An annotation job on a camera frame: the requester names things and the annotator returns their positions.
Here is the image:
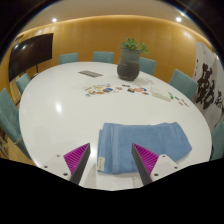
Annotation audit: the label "black wall screen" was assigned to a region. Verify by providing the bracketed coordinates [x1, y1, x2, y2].
[8, 32, 54, 83]

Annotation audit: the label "grey flat pad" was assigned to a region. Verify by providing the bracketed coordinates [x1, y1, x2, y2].
[78, 69, 104, 79]

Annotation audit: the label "blue towel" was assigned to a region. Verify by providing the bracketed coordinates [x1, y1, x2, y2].
[96, 121, 193, 175]

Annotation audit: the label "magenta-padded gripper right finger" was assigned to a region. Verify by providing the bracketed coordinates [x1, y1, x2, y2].
[131, 143, 182, 186]

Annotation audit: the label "teal chairs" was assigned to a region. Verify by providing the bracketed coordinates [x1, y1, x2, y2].
[0, 51, 224, 161]

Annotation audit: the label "sheet of colourful stickers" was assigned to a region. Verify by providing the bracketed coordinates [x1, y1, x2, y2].
[83, 83, 116, 98]

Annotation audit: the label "potted plant in grey pot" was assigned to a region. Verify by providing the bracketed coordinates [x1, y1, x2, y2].
[116, 37, 150, 82]

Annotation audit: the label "white flat box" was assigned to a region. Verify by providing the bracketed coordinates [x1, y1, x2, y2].
[150, 87, 173, 102]

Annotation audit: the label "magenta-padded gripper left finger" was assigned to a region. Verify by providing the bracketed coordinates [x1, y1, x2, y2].
[40, 142, 92, 186]

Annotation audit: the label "white calligraphy panel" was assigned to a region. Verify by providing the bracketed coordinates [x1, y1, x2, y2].
[192, 41, 224, 131]

